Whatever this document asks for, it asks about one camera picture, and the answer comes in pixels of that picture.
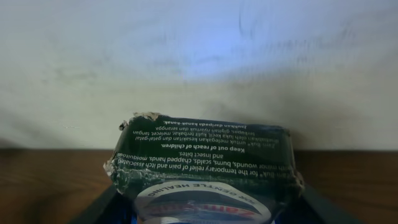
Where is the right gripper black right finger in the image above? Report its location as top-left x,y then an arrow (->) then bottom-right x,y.
275,183 -> 364,224

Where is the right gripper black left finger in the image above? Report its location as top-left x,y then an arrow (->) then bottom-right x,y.
67,183 -> 137,224

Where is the dark green round-label packet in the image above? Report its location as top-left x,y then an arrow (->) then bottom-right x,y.
104,113 -> 304,223

